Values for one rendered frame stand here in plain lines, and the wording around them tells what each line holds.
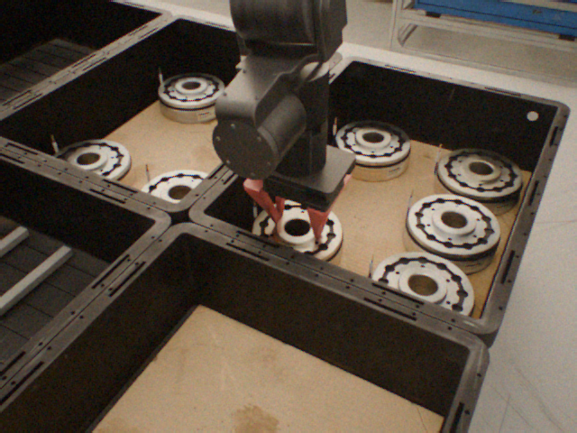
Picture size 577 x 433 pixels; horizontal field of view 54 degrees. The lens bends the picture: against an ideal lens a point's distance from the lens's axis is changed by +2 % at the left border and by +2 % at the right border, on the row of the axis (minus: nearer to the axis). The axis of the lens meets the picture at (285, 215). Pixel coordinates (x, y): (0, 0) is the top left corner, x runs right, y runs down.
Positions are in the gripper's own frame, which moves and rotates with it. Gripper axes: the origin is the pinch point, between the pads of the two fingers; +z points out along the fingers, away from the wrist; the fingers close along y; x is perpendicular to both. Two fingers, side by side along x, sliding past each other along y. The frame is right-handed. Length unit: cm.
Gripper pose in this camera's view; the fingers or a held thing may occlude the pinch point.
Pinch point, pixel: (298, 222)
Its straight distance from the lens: 61.7
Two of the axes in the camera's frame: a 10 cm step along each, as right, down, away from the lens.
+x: 4.6, -6.4, 6.1
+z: 0.3, 7.0, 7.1
